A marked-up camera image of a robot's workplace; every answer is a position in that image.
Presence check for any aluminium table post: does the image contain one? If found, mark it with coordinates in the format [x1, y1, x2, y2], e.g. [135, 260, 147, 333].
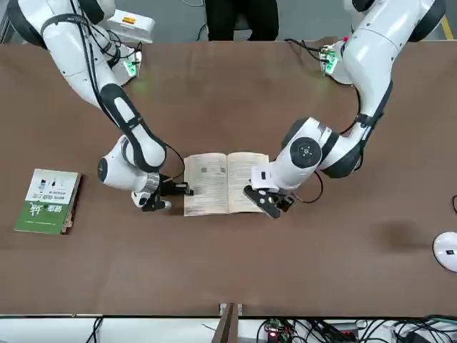
[213, 302, 246, 343]

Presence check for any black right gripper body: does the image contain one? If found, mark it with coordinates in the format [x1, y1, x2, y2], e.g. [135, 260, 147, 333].
[158, 173, 178, 197]

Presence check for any white desk lamp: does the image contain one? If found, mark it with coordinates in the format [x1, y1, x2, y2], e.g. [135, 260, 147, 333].
[432, 231, 457, 274]

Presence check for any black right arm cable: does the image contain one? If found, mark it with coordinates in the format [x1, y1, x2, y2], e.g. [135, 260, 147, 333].
[42, 12, 186, 179]

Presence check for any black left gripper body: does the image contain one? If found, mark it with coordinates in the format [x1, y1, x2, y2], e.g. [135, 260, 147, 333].
[257, 188, 289, 205]

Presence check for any small electronics board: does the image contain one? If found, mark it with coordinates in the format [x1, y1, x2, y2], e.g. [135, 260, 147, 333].
[259, 317, 294, 341]

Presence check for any white box with orange label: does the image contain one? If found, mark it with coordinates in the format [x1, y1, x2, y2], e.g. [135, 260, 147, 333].
[106, 9, 157, 44]

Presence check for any paperback book with white pages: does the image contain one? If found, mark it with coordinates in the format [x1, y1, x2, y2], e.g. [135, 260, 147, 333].
[183, 151, 271, 217]

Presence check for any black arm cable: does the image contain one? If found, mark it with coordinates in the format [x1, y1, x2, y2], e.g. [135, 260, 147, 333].
[42, 12, 186, 179]
[285, 37, 385, 204]

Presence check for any person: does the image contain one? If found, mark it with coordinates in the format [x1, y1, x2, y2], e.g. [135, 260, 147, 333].
[204, 0, 280, 42]

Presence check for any green cover book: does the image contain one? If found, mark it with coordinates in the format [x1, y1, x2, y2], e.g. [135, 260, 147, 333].
[13, 168, 84, 236]

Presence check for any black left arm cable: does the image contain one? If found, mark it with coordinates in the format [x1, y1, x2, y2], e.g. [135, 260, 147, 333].
[285, 37, 385, 204]

